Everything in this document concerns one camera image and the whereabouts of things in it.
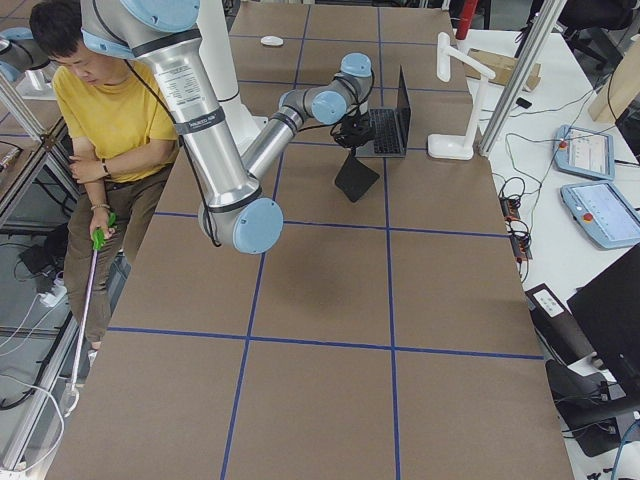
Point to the black monitor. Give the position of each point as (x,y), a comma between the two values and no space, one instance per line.
(607,311)

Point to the black usb hub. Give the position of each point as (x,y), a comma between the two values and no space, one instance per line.
(510,209)

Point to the grey laptop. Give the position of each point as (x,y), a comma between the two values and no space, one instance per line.
(391,126)

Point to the aluminium frame post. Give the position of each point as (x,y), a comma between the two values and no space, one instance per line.
(531,48)

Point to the lower blue teach pendant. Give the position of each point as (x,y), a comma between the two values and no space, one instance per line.
(604,214)

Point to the black power adapter box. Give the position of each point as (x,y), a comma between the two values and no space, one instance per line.
(559,328)

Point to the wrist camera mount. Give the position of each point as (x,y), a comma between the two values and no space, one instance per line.
(341,135)

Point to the small black square device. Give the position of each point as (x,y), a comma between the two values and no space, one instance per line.
(523,103)

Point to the upper blue teach pendant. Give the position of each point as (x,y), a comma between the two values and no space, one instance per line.
(584,153)

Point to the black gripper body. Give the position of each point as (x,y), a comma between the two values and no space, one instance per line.
(358,131)

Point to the person in yellow shirt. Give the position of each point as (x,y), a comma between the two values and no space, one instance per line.
(124,147)

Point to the white camera pillar with base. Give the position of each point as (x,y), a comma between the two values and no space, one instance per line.
(216,55)

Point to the green handled reacher stick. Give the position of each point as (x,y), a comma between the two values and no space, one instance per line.
(71,393)

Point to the white desk lamp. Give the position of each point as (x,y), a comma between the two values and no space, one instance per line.
(455,139)

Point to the black mouse pad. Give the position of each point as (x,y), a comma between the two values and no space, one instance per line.
(354,178)

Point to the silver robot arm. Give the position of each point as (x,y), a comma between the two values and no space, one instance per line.
(186,45)

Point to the red cylinder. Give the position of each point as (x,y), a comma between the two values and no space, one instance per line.
(465,19)

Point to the cardboard box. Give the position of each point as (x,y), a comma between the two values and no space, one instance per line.
(503,67)

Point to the blue teach pendant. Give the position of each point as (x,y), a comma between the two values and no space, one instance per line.
(584,153)
(604,214)

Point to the white computer mouse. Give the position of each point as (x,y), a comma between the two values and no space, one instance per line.
(272,41)

